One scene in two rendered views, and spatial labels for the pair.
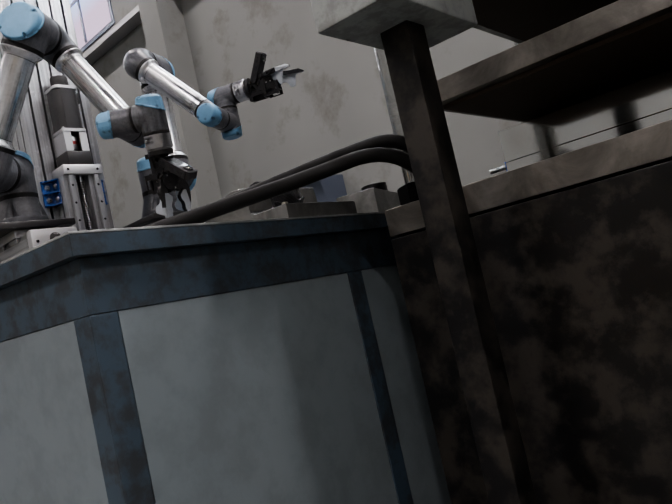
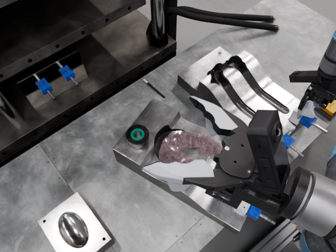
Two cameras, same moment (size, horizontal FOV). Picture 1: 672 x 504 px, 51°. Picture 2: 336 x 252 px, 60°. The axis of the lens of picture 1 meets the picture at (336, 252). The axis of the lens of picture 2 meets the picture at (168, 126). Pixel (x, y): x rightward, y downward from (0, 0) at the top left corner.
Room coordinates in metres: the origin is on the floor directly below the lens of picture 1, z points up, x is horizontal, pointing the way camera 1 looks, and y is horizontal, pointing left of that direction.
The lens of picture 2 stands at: (2.63, 0.03, 1.82)
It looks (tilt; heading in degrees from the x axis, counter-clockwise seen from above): 59 degrees down; 190
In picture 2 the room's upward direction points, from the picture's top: straight up
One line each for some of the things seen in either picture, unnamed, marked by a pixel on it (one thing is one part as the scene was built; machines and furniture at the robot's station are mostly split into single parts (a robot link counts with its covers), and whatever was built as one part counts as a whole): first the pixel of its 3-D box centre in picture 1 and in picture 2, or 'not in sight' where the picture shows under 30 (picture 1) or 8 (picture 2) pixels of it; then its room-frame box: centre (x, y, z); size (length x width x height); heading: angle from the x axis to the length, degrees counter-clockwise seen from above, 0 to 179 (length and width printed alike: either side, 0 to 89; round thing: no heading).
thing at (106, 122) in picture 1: (120, 124); not in sight; (1.95, 0.52, 1.24); 0.11 x 0.11 x 0.08; 84
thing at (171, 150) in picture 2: not in sight; (194, 155); (2.19, 0.05, 0.90); 0.26 x 0.18 x 0.08; 68
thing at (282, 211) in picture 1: (252, 223); (241, 92); (1.86, 0.20, 0.87); 0.50 x 0.26 x 0.14; 51
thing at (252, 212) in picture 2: not in sight; (256, 212); (2.34, 0.27, 0.85); 0.13 x 0.05 x 0.05; 68
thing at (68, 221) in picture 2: not in sight; (76, 232); (2.50, -0.29, 0.83); 0.20 x 0.15 x 0.07; 51
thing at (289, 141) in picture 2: not in sight; (288, 143); (2.08, 0.37, 0.89); 0.13 x 0.05 x 0.05; 51
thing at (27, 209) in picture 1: (20, 212); not in sight; (2.10, 0.91, 1.09); 0.15 x 0.15 x 0.10
